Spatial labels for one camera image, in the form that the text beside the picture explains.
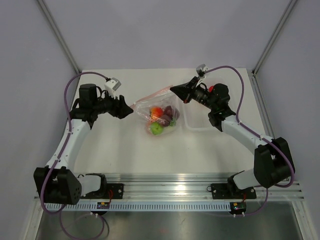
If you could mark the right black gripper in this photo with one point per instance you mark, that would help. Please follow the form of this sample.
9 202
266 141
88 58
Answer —
185 91

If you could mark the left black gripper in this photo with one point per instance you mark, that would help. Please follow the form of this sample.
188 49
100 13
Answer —
120 109

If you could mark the dark purple fruit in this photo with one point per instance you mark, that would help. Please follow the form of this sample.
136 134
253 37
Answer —
168 111

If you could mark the clear zip top bag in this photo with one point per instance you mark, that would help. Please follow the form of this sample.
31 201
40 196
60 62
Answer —
161 98

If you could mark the white radish with leaves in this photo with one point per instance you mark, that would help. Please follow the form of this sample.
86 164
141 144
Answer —
172 124

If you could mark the dark red apple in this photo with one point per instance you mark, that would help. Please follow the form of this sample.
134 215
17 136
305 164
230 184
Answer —
164 120

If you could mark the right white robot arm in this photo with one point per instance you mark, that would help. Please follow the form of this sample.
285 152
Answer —
272 157

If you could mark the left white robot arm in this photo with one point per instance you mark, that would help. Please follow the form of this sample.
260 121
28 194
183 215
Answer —
55 182

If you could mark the red tomato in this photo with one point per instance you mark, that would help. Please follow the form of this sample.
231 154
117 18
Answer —
211 88

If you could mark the white plastic basket tray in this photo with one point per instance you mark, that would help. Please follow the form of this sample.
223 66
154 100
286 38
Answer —
195 116

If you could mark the left circuit board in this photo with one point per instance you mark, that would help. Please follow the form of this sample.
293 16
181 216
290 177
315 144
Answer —
103 205

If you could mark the circuit board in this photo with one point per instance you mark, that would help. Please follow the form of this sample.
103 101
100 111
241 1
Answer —
103 205
239 206

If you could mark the right circuit board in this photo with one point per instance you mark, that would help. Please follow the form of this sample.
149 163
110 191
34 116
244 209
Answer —
239 206

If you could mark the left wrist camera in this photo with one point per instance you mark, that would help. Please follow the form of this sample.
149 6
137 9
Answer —
111 86

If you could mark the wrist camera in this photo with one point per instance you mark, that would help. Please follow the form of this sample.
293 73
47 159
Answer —
111 86
200 70

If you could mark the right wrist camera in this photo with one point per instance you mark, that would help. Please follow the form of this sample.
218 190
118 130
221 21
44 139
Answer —
200 70

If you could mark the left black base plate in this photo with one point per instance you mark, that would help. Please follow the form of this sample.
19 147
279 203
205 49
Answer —
114 191

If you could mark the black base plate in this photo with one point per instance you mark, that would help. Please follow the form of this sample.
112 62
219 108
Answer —
114 191
224 191

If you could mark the aluminium rail frame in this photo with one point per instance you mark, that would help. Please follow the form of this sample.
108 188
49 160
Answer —
170 186

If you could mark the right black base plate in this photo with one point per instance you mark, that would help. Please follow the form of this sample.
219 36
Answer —
224 191

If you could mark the white slotted cable duct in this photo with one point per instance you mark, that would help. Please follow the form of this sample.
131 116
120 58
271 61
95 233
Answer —
144 206

